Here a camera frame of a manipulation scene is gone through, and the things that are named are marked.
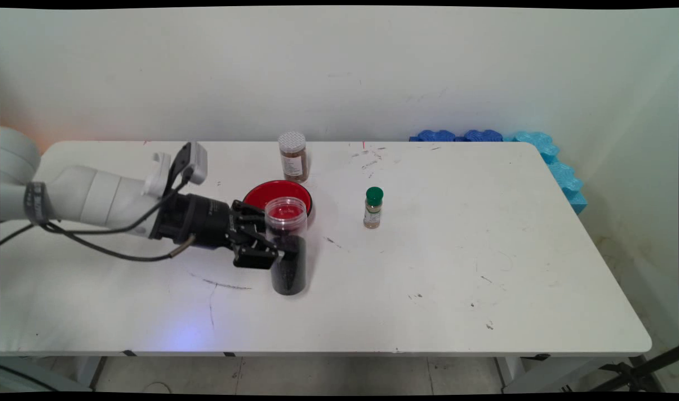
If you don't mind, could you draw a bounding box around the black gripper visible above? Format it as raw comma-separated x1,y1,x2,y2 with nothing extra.
150,192,297,271

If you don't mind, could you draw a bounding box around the clear jar with black seeds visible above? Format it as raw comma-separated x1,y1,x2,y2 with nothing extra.
264,197,309,296

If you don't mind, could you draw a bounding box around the red bowl black rim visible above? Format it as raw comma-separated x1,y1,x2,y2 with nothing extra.
242,179,313,223

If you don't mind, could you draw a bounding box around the brown spice jar white lid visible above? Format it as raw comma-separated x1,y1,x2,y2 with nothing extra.
278,131,310,183

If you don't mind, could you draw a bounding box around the small spice bottle green cap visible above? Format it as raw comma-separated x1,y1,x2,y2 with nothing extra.
363,187,384,229

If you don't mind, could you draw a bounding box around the dark blue foam piece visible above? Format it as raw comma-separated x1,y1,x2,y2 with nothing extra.
409,129,457,143

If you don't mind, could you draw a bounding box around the grey table leg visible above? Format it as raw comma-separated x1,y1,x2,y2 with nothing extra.
66,356,109,390

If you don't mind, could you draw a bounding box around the blue cloth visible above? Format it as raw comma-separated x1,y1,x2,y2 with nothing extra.
463,129,504,143

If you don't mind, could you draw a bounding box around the light blue foam mat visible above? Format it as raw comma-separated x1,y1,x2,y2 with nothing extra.
504,131,588,215

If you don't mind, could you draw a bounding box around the black tripod stand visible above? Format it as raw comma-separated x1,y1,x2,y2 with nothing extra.
587,345,679,393

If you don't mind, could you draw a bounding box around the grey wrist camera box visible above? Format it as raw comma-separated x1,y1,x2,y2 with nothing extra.
175,141,209,185

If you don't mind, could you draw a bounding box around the thin black camera cable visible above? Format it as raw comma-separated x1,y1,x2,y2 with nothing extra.
0,144,192,246

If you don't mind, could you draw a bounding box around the dark velcro strap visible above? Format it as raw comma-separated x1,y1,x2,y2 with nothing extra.
23,181,56,226

